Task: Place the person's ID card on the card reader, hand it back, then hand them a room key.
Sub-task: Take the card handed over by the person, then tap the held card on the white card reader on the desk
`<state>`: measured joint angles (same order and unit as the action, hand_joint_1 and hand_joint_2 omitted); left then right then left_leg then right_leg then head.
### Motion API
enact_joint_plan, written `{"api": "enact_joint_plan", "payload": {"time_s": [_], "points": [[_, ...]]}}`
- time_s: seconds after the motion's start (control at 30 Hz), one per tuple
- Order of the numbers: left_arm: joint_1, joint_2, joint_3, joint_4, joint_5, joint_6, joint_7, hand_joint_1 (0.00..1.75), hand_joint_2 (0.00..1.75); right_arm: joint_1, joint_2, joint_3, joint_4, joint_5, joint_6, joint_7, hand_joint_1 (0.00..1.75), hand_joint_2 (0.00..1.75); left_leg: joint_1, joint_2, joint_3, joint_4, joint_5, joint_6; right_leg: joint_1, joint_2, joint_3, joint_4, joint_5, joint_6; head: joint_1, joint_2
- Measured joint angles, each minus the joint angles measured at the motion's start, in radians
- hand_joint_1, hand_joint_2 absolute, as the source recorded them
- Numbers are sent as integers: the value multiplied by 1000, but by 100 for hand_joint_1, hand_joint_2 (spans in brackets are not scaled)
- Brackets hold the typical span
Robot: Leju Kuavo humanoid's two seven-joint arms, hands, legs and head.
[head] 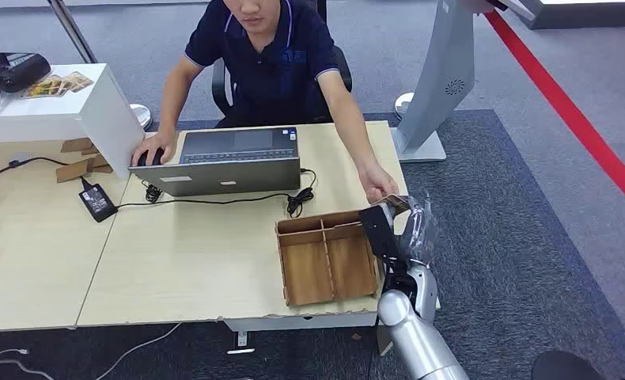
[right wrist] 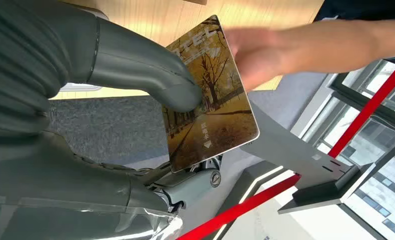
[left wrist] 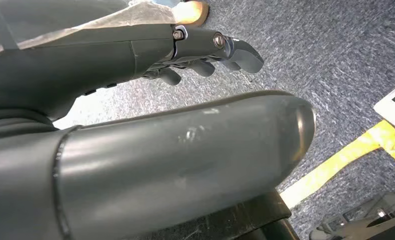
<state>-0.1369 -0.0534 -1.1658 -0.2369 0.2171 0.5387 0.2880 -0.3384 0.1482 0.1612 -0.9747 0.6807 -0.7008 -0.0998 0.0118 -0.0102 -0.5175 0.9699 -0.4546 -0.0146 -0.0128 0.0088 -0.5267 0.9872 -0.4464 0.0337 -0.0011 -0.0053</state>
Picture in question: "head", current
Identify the person's right hand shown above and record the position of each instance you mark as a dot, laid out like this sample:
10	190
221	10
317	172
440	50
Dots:
158	142

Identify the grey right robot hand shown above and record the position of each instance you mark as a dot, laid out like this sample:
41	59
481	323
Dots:
414	231

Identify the person's left hand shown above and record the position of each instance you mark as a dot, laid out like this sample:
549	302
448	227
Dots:
378	181

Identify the black computer mouse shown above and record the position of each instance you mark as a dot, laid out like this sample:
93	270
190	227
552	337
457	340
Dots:
146	159

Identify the tan ID card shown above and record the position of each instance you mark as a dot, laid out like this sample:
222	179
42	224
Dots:
393	202

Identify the person's right forearm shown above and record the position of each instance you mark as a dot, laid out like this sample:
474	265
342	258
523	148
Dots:
167	113

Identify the person's left forearm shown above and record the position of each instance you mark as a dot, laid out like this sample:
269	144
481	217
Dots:
352	131

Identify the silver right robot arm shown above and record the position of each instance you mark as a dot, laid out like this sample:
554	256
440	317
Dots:
412	335

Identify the clear plastic right hand cover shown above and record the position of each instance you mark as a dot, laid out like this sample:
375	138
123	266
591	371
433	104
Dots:
422	231

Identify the person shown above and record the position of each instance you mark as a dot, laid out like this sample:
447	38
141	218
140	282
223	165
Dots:
270	68

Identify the round metal stanchion base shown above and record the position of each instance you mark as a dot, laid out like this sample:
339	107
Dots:
402	105
142	114

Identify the brown cardboard piece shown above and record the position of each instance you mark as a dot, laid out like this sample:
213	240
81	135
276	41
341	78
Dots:
102	163
76	145
72	171

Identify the white counter box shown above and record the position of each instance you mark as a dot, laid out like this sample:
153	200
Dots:
97	115

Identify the grey laptop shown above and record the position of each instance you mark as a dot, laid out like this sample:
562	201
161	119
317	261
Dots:
223	178

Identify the black office chair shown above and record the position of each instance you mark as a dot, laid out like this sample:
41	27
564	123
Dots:
219	84

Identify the black power adapter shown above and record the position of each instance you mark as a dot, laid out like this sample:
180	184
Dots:
97	203

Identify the dark blue carpet mat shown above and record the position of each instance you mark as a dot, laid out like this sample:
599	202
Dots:
501	262

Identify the wooden divided organiser box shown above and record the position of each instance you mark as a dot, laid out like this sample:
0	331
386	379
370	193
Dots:
307	272

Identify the light wood desk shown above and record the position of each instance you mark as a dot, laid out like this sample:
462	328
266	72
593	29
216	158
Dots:
29	262
197	251

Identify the printed picture cards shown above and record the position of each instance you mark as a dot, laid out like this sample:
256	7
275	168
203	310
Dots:
55	85

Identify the grey kiosk stand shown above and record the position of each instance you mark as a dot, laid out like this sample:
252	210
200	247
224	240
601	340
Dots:
441	78

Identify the metal stanchion pole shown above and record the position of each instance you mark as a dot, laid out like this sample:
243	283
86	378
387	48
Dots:
71	29

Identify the black payment terminal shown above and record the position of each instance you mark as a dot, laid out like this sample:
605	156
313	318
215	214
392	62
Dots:
19	71

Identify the red floor tape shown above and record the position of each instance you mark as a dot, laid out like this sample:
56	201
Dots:
569	113

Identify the black round object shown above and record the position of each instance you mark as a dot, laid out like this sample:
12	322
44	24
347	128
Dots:
564	367

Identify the dark display platform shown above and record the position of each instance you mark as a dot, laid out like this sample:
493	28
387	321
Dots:
585	18

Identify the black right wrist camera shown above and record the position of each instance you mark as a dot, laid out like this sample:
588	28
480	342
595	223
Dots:
378	231

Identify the white desk leg bracket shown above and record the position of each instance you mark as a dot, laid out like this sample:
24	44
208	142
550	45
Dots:
242	340

